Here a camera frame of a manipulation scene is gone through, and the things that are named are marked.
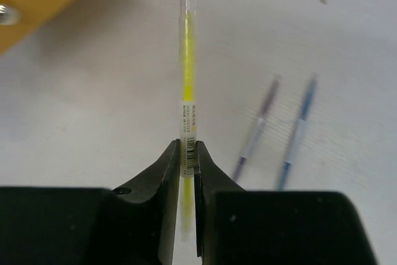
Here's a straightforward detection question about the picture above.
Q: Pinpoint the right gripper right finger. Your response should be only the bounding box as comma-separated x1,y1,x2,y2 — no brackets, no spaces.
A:
194,141,396,264

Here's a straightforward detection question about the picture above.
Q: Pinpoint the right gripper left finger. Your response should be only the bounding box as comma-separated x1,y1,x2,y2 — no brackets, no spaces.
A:
1,140,180,264

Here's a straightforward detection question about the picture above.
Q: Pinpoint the yellow clear pen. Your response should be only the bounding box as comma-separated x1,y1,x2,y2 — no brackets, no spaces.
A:
179,0,197,241

